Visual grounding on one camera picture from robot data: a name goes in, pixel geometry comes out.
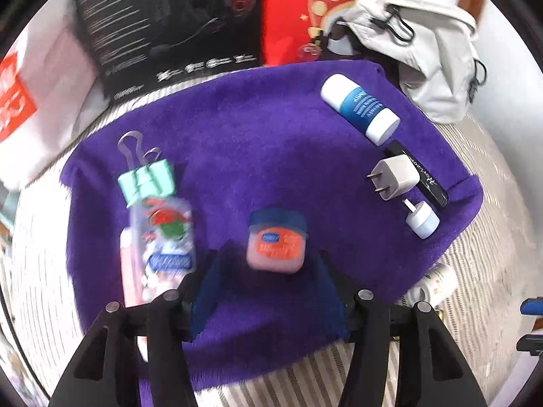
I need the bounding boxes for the purple towel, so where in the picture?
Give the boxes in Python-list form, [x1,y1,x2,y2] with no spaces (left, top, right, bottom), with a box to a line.
[61,61,483,390]

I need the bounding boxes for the striped mattress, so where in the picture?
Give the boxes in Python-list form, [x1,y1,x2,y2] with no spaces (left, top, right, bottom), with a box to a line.
[10,74,542,406]

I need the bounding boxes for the grey Nike waist bag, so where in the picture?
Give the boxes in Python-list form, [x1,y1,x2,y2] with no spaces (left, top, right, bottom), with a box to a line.
[323,0,488,124]

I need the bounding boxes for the black Horizon case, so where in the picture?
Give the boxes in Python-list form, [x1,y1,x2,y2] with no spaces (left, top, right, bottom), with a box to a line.
[384,140,449,210]

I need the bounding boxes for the small white pill bottle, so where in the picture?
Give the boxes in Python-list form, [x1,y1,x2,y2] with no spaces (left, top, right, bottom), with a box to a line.
[405,262,458,307]

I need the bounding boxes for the white Miniso shopping bag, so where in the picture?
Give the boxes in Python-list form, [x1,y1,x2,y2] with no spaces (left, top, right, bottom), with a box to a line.
[1,25,109,190]

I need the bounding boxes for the clear mint candy bottle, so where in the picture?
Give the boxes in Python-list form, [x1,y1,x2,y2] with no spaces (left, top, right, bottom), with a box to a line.
[130,196,196,303]

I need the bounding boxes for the pink lip balm tube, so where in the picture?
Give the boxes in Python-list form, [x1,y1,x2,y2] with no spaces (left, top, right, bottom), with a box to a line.
[118,226,150,363]

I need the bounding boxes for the small white USB light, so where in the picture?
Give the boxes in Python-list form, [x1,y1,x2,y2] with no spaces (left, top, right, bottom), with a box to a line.
[402,198,440,240]

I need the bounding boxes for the white USB wall charger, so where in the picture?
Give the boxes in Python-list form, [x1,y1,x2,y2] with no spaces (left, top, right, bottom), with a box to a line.
[366,154,420,201]

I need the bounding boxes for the white blue balm stick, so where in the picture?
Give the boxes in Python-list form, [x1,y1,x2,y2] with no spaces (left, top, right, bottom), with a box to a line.
[320,74,400,146]

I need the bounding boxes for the blue lid vaseline jar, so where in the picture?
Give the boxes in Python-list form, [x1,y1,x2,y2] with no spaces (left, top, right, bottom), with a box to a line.
[246,207,307,274]

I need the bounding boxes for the black headset box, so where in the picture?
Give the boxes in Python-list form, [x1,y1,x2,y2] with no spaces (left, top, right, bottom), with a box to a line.
[75,0,262,103]

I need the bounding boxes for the green binder clip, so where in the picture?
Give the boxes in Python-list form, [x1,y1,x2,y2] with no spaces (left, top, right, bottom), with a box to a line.
[117,131,176,208]

